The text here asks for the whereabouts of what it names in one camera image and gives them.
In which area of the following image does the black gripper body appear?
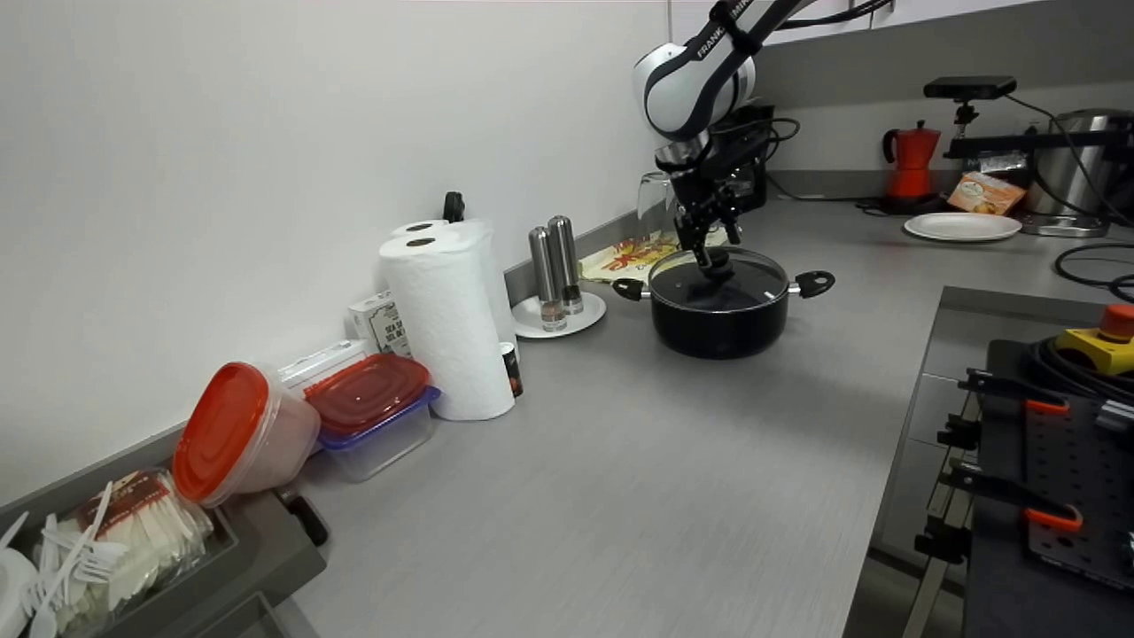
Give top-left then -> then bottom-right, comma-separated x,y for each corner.
656,123 -> 739,234

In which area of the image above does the glass pot lid black knob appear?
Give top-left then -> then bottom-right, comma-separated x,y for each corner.
653,252 -> 787,315

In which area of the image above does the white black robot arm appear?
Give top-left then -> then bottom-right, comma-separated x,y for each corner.
634,0 -> 810,280

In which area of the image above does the black cooking pot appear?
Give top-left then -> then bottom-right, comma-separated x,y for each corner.
611,252 -> 836,358

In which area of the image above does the red moka pot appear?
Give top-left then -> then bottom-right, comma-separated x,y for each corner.
882,122 -> 939,203

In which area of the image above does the steel kettle pot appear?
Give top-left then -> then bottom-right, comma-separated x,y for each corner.
1025,111 -> 1134,239

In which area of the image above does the flat red lid container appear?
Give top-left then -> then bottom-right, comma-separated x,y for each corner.
306,356 -> 439,481

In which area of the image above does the red lid tilted container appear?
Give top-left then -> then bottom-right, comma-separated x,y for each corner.
169,360 -> 317,508

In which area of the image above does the clear upturned glass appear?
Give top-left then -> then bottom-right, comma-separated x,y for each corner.
639,169 -> 673,230

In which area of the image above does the printed cream dish towel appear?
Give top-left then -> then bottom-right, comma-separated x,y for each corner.
577,230 -> 680,285

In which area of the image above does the silver pepper shaker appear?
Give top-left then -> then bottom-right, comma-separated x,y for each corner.
548,217 -> 581,315

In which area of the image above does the silver salt shaker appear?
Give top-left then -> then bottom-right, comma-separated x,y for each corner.
529,228 -> 568,328

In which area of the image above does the white saucer plate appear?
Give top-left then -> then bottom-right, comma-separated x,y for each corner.
509,292 -> 606,340

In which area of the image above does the white dinner plate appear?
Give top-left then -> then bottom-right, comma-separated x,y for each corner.
899,211 -> 1021,246

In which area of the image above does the white paper towel roll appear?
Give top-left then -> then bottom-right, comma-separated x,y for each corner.
380,223 -> 512,421

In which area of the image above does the small white box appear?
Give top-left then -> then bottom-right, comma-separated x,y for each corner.
346,299 -> 406,356

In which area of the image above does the red emergency stop button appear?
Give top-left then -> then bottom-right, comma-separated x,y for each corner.
1054,304 -> 1134,379

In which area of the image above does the black clamp rack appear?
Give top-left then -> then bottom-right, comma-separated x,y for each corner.
913,340 -> 1134,638

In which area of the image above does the grey tray with plastic cutlery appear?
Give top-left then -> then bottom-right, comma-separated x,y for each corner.
0,467 -> 327,638

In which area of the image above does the black camera on stand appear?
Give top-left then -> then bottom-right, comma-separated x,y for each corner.
922,73 -> 1017,126

